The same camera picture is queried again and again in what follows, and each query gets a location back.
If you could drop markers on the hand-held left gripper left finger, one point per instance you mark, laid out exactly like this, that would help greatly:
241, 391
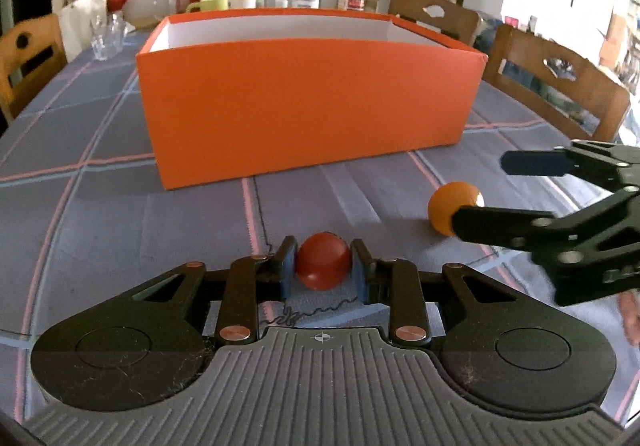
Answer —
288, 276

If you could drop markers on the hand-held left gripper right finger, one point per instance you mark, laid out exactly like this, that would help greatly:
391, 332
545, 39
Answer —
360, 276

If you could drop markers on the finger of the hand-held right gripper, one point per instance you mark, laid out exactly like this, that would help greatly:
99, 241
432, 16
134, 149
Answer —
500, 226
530, 161

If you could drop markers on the red tomato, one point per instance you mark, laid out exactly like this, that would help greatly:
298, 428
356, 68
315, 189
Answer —
322, 263

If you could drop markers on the orange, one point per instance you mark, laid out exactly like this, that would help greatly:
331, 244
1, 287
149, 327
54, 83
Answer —
445, 206

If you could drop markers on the orange cardboard box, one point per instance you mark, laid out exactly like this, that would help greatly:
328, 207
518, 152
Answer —
300, 110

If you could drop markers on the person's right hand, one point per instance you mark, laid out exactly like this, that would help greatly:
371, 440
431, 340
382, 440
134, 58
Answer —
632, 321

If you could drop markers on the wooden chair wavy cutout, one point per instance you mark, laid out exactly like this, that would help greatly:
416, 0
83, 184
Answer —
450, 25
515, 70

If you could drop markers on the grey checked tablecloth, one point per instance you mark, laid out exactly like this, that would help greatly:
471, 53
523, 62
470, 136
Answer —
100, 226

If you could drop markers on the white bottle yellow cap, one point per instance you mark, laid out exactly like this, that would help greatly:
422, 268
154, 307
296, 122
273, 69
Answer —
242, 0

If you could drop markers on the yellow mug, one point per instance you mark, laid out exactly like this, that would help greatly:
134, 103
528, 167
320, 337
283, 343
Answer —
210, 5

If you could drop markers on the dimpled glass mug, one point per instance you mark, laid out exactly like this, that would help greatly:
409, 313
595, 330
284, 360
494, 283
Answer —
107, 38

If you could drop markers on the wooden chair round hole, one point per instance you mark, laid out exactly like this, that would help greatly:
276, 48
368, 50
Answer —
35, 75

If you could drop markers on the white tote bag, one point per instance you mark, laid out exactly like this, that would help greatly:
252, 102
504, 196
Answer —
82, 25

